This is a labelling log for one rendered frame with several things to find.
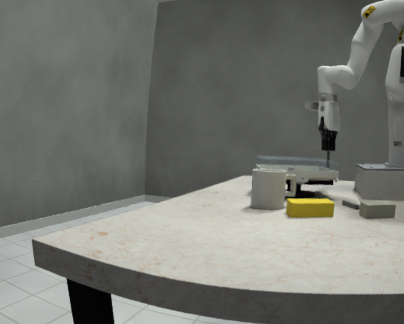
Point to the yellow rectangular block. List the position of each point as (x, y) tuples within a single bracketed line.
[(303, 208)]

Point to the white mug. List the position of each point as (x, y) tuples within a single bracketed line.
[(268, 188)]

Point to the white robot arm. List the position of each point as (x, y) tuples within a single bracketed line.
[(361, 48)]

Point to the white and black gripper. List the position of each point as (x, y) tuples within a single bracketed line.
[(328, 113)]

